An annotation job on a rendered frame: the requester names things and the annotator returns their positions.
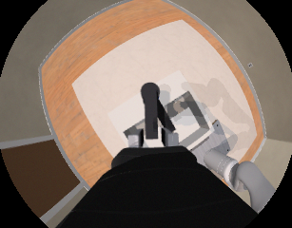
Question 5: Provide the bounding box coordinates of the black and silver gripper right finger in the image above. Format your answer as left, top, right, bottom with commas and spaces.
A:
161, 128, 179, 146

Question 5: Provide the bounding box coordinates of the black mixer tap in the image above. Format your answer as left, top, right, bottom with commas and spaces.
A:
141, 82, 176, 140

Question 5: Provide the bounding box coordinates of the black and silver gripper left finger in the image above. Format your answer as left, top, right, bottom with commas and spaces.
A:
127, 128, 144, 147

